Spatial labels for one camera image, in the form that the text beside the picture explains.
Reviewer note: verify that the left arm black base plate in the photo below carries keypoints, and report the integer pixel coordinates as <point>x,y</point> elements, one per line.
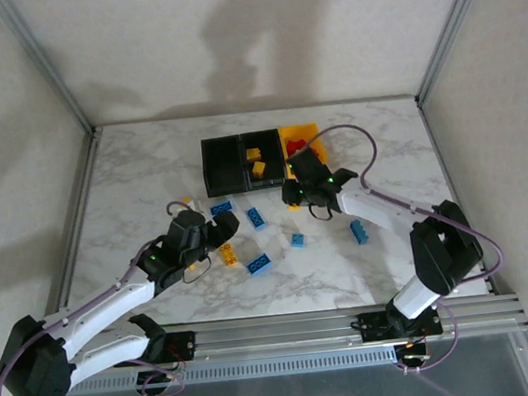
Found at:
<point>181,344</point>

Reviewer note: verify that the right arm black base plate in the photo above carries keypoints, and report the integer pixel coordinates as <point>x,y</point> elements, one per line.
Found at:
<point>370,326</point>

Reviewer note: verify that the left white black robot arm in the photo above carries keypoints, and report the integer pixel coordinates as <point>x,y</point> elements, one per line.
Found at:
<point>97,308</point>

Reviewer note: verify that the yellow plastic bin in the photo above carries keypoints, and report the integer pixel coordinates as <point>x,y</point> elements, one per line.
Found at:
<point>296,132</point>

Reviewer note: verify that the long yellow lego brick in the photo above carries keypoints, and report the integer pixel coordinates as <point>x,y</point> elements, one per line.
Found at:
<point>228,254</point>

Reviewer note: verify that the aluminium table side rail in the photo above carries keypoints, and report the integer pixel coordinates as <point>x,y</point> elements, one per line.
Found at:
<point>452,184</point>
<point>76,225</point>

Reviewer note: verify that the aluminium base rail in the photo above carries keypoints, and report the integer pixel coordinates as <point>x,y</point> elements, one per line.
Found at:
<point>282,334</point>

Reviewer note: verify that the red lego brick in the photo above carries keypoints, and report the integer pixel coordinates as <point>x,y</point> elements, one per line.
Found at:
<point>304,142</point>
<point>293,147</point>

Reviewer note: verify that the small blue lego brick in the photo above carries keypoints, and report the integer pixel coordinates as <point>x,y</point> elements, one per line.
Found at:
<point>297,240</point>

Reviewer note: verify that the small black controller box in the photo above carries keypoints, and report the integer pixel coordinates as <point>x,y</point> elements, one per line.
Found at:
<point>410,354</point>
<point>146,379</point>

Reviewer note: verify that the aluminium frame post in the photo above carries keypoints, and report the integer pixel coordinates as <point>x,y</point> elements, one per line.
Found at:
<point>453,25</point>
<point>45,64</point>

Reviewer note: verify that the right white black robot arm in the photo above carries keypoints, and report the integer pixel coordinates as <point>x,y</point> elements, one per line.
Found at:
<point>377,210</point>

